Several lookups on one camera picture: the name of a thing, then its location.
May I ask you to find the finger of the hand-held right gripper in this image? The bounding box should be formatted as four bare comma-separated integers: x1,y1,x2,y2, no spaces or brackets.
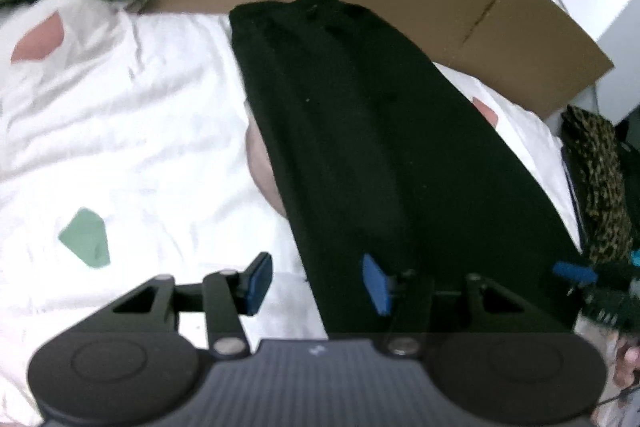
551,261,599,296

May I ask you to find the person's right hand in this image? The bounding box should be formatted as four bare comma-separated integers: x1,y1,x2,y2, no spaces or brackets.
613,333,640,391

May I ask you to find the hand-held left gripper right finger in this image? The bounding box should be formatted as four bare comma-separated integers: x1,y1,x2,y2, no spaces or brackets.
361,253,532,355

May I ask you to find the black garment with floral lining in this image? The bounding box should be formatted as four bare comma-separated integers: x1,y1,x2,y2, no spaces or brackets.
229,0,593,338

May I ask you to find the leopard print cloth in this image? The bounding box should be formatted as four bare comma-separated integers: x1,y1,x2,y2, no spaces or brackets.
560,104,636,265

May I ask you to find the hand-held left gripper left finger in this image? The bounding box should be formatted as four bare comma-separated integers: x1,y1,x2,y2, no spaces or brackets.
112,252,274,355

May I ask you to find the white printed bed sheet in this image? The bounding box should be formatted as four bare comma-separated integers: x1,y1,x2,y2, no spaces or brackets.
0,0,583,427

